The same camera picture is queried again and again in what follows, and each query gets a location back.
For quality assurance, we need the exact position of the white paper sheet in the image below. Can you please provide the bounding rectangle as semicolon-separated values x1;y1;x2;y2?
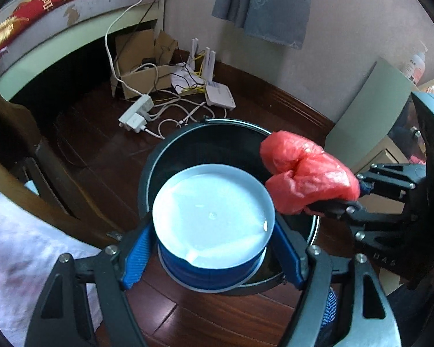
169;63;196;92

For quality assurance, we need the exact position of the black round bin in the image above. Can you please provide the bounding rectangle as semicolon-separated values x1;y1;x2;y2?
137;117;319;296

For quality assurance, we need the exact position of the white power adapter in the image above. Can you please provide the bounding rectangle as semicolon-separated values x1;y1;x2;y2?
126;113;150;133

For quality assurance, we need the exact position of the blue patterned cloth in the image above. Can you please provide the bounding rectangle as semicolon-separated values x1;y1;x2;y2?
320;285;339;337

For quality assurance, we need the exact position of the pale green bed frame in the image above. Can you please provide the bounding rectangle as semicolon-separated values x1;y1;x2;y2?
0;0;168;102

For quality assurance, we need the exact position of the white bottle pink label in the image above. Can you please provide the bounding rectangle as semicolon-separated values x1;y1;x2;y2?
399;41;429;86

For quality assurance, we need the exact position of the thin white cable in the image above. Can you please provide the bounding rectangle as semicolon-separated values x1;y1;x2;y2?
145;99;209;140

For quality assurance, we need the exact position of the cardboard box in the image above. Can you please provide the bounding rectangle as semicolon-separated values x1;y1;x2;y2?
110;29;180;101

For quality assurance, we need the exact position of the grey curtain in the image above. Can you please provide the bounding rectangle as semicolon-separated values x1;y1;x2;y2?
211;0;316;50

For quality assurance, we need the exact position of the red plastic bag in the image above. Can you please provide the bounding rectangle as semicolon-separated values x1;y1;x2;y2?
259;129;361;216

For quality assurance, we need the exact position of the white power strip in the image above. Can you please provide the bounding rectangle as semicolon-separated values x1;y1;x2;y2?
118;94;155;128

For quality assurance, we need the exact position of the blue bowl white inside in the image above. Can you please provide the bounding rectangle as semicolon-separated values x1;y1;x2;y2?
152;164;277;292

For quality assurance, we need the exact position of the red yellow printed blanket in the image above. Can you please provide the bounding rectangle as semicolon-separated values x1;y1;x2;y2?
0;0;108;63

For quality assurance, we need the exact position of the thick white cable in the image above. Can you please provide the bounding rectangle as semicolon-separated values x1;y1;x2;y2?
104;0;168;99

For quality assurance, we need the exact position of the pale green board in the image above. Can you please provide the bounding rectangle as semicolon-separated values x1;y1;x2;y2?
325;56;415;175

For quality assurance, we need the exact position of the wooden chair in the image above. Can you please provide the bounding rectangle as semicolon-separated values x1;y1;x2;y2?
0;79;124;247

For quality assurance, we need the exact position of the white wifi router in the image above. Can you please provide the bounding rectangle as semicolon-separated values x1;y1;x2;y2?
178;52;207;95

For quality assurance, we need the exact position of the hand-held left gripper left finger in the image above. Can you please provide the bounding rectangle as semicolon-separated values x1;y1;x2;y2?
23;220;156;347

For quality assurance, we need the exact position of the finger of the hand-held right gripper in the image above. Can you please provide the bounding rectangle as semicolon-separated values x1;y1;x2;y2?
305;199;419;225
355;164;426;195

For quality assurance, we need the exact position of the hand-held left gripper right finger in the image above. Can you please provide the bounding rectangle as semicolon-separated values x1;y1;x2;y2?
273;216;403;347

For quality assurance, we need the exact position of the white cloth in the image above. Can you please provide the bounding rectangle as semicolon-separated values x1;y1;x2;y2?
0;178;106;347

